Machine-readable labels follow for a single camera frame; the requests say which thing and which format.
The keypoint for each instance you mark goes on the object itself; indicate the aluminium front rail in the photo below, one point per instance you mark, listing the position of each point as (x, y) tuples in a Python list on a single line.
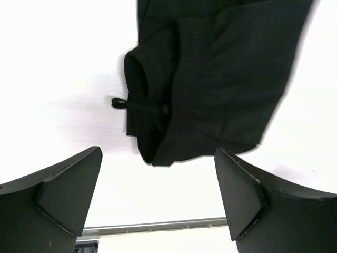
[(157, 226)]

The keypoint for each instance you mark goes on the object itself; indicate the black shorts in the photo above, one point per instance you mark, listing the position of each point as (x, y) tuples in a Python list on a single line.
[(207, 74)]

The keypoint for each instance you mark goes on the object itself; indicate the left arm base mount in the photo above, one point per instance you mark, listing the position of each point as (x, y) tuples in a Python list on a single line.
[(86, 246)]

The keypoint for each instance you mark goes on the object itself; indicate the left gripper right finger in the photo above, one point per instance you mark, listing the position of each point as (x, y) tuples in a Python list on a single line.
[(268, 214)]

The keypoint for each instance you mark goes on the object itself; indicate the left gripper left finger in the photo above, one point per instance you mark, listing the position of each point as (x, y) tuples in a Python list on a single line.
[(46, 211)]

